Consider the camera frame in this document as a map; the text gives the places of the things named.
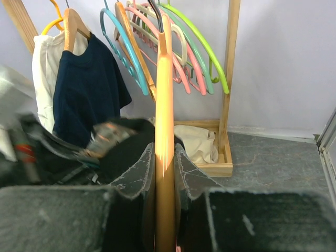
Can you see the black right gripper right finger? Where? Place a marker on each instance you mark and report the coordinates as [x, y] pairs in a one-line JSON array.
[[217, 218]]

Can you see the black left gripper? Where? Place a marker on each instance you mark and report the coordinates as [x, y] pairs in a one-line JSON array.
[[30, 141]]

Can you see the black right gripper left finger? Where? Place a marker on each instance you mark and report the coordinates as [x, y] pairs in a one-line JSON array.
[[114, 217]]

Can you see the black t shirt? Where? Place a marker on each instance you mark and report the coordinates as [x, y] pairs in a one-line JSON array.
[[118, 145]]

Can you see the peach orange plastic hanger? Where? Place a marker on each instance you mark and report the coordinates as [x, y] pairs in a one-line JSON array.
[[165, 233]]

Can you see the turquoise plastic hanger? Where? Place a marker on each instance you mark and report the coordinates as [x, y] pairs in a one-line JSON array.
[[129, 60]]

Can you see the navy blue t shirt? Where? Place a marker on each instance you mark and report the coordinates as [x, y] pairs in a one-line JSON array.
[[89, 90]]

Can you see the white printed t shirt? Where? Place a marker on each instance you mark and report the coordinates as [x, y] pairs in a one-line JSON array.
[[47, 55]]

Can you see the mint green hanger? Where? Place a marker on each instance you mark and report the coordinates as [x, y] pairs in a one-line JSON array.
[[194, 48]]

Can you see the pink plastic hanger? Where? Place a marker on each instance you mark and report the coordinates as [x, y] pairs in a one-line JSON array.
[[193, 73], [146, 30]]

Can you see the lime green hanger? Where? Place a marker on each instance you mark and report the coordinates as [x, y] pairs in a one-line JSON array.
[[214, 67]]

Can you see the wooden hanger under navy shirt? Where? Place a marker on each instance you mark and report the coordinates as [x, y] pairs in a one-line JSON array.
[[73, 24]]

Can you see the cream cloth in rack base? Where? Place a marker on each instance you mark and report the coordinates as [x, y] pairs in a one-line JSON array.
[[199, 143]]

